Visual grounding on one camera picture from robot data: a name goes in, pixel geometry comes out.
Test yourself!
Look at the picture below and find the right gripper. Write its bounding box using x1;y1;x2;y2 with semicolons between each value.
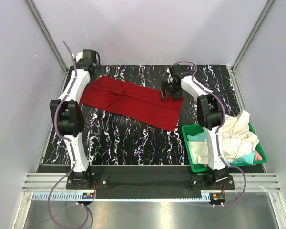
160;81;182;103

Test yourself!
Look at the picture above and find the red t shirt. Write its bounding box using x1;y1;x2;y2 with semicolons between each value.
80;76;183;131

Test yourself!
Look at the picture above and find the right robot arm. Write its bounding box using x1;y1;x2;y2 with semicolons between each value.
161;62;229;189

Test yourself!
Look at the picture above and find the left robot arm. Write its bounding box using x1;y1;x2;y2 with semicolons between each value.
50;49;101;189

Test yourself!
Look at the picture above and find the green plastic bin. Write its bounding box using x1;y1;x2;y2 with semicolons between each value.
182;121;267;173

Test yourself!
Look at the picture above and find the cream white t shirt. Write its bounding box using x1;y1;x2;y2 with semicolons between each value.
188;109;260;165

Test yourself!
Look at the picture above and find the teal t shirt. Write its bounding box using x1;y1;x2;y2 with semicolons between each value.
187;132;259;165

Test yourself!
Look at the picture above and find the pink t shirt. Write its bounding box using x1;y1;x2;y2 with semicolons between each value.
253;150;263;162

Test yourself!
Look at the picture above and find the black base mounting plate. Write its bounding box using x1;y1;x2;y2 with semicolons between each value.
65;165;235;200

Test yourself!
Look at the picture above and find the right controller box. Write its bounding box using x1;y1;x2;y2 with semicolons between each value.
211;193;225;203

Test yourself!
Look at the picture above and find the controller box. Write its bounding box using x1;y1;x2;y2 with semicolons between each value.
82;192;95;200
211;193;225;203

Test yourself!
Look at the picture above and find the left controller box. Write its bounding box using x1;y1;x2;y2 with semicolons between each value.
82;192;95;200

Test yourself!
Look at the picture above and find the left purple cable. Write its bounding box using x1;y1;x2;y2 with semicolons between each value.
46;40;101;227

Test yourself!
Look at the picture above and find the left aluminium frame post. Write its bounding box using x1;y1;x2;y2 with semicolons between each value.
24;0;67;73

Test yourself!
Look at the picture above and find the aluminium frame post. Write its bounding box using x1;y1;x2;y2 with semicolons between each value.
24;0;67;73
231;0;276;72

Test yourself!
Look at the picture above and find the aluminium front rail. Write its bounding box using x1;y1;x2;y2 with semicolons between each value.
22;173;280;192

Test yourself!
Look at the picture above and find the right aluminium frame post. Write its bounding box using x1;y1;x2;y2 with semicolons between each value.
231;0;276;72

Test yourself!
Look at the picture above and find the grey slotted cable duct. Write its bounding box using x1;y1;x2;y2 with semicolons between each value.
32;192;212;202

